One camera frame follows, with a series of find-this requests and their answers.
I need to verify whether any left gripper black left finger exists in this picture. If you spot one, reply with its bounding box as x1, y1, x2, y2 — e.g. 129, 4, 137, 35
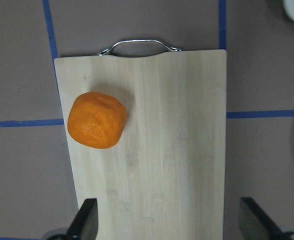
66, 198, 98, 240

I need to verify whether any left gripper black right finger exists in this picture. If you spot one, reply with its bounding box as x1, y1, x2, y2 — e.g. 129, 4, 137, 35
238, 197, 287, 240

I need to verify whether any orange mandarin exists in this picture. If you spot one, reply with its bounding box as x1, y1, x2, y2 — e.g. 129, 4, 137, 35
67, 91, 128, 149

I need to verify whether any wooden cutting board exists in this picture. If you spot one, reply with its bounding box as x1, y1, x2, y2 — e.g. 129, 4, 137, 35
54, 49, 227, 240

